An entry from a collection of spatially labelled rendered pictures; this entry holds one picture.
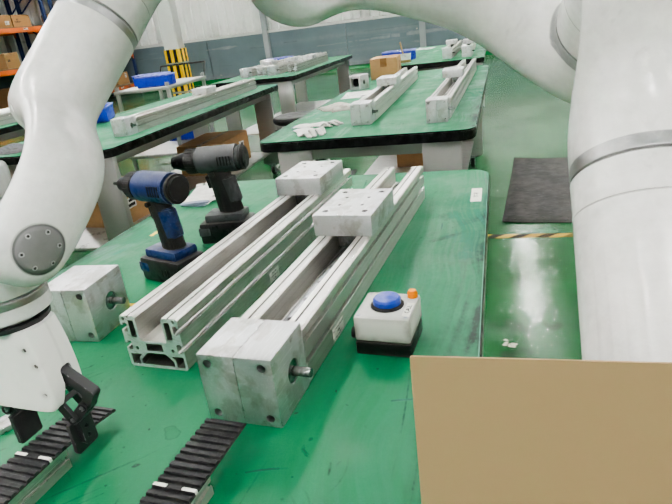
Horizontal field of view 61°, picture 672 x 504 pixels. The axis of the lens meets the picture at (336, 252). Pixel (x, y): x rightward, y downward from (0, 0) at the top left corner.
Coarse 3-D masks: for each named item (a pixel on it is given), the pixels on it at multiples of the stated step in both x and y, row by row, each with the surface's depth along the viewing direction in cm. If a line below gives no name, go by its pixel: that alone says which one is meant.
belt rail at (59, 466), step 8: (64, 456) 65; (56, 464) 64; (64, 464) 65; (40, 472) 62; (48, 472) 63; (56, 472) 64; (64, 472) 65; (32, 480) 61; (40, 480) 62; (48, 480) 63; (56, 480) 64; (24, 488) 60; (32, 488) 61; (40, 488) 62; (48, 488) 63; (16, 496) 59; (24, 496) 61; (32, 496) 61; (40, 496) 62
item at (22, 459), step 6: (18, 456) 64; (24, 456) 64; (30, 456) 63; (36, 456) 63; (42, 456) 63; (12, 462) 63; (18, 462) 63; (24, 462) 62; (30, 462) 62; (36, 462) 62; (42, 462) 63; (48, 462) 62; (30, 468) 62; (36, 468) 62; (42, 468) 62
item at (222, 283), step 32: (256, 224) 116; (288, 224) 113; (224, 256) 105; (256, 256) 101; (288, 256) 113; (160, 288) 90; (192, 288) 95; (224, 288) 93; (256, 288) 101; (128, 320) 83; (160, 320) 80; (192, 320) 83; (224, 320) 91; (160, 352) 83; (192, 352) 83
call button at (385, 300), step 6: (378, 294) 82; (384, 294) 81; (390, 294) 81; (396, 294) 81; (378, 300) 80; (384, 300) 80; (390, 300) 79; (396, 300) 79; (378, 306) 80; (384, 306) 79; (390, 306) 79; (396, 306) 79
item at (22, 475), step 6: (0, 468) 62; (6, 468) 62; (12, 468) 62; (18, 468) 62; (24, 468) 62; (0, 474) 61; (6, 474) 61; (12, 474) 61; (18, 474) 61; (24, 474) 61; (30, 474) 61; (36, 474) 61; (6, 480) 61; (12, 480) 60; (18, 480) 60; (24, 480) 60; (30, 480) 60
